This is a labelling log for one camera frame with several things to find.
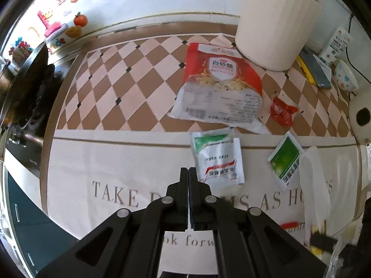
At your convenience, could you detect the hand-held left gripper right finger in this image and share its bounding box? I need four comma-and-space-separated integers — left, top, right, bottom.
189, 167, 328, 278

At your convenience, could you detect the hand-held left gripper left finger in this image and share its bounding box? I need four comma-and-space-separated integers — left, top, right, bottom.
36, 167, 189, 278

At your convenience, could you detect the green and white sachet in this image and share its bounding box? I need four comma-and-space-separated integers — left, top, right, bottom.
190, 127, 245, 185
267, 131, 305, 192

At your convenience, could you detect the red and white sugar bag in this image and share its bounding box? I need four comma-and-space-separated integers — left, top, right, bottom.
168, 42, 270, 135

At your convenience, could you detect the white clear plastic wrapper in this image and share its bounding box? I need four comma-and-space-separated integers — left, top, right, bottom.
298, 146, 331, 246

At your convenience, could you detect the red crumpled wrapper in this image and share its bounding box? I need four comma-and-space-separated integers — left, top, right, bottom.
269, 97, 299, 126

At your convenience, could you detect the checkered table mat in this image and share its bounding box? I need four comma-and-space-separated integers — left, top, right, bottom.
41, 20, 366, 250

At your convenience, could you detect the blue kitchen cabinet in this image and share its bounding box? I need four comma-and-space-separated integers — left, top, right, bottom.
7, 171, 79, 275

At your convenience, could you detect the grey flat packet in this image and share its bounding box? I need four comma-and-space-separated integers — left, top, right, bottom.
300, 48, 332, 89

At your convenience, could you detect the white paper towel roll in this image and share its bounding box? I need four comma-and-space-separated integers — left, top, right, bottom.
348, 88, 371, 145

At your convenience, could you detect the white dotted bowl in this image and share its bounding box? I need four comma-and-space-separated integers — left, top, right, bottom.
332, 59, 358, 92

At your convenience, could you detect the white cylindrical chopstick holder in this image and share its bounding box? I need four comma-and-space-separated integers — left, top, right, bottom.
235, 0, 323, 72

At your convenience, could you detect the dark metal wok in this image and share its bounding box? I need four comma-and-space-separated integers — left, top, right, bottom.
0, 42, 55, 128

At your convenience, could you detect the white printed carton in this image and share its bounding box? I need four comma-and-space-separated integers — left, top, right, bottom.
317, 27, 354, 64

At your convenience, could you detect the pink wall sticker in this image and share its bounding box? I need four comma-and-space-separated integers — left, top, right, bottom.
37, 9, 68, 38

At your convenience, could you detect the colourful flower wall sticker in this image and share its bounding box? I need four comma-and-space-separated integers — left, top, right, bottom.
9, 37, 34, 64

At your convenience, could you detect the black cable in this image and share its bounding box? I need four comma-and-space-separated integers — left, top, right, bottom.
346, 13, 371, 84

